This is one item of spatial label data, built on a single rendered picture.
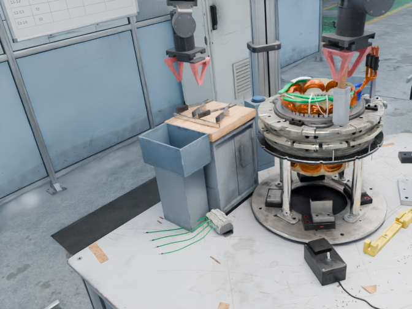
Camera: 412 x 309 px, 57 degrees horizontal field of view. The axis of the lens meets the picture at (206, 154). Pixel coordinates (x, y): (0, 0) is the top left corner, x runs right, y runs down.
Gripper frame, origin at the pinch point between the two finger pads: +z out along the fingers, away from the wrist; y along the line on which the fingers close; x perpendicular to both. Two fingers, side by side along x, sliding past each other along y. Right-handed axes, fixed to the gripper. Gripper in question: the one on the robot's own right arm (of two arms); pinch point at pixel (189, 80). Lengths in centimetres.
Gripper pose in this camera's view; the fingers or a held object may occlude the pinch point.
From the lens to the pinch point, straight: 114.1
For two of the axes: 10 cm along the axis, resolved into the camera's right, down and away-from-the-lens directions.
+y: 7.5, 2.6, -6.1
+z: 1.1, 8.6, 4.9
